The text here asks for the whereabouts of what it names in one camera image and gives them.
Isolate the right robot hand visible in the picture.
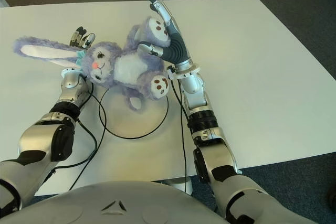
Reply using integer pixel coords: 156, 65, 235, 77
138, 0, 194, 71

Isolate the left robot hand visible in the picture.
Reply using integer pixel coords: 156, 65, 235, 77
68, 26, 96, 50

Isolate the purple plush bunny doll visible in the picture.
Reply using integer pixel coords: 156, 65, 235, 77
13, 17, 173, 112

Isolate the grey robot torso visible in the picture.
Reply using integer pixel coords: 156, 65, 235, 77
0, 180, 232, 224

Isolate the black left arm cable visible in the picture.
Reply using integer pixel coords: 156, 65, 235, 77
69, 82, 108, 191
54, 119, 98, 171

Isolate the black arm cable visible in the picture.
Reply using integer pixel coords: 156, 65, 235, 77
69, 82, 108, 191
54, 119, 98, 171
169, 78, 188, 192

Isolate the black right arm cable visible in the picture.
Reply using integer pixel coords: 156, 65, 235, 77
169, 78, 188, 192

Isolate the silver table frame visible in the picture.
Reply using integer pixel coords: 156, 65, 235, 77
153, 177, 194, 196

